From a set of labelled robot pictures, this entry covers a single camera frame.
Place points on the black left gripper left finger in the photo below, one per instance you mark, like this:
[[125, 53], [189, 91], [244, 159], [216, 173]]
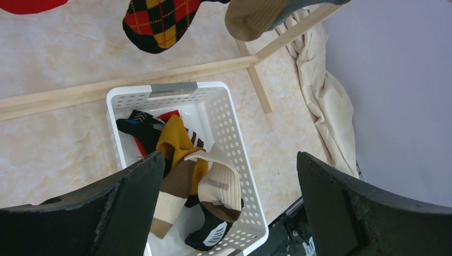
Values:
[[111, 216]]

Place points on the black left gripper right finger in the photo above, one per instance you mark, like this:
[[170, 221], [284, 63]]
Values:
[[351, 217]]

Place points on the beige brown sock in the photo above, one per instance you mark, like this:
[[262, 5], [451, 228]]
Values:
[[218, 191]]

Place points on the red character sock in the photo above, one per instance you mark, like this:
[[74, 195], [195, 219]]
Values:
[[150, 129]]

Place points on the black blue sock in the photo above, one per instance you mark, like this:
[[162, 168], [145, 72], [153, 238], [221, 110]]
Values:
[[213, 229]]

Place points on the mustard striped sock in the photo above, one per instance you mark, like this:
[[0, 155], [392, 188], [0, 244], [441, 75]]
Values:
[[175, 144]]

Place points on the beige cloth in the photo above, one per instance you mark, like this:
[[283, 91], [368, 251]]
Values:
[[326, 99]]

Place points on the white plastic basket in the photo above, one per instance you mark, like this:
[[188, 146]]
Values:
[[207, 109]]

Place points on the argyle red yellow sock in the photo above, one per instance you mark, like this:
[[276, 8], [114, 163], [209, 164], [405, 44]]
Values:
[[154, 26]]

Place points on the grey sock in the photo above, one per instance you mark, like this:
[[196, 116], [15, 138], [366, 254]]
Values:
[[295, 5]]

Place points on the tan brown sock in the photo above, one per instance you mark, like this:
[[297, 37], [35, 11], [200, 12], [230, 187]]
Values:
[[247, 20]]

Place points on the red white patterned sock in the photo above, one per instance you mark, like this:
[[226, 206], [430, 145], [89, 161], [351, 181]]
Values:
[[23, 7]]

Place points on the wooden rack frame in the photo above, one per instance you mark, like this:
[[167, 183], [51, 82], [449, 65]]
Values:
[[25, 105]]

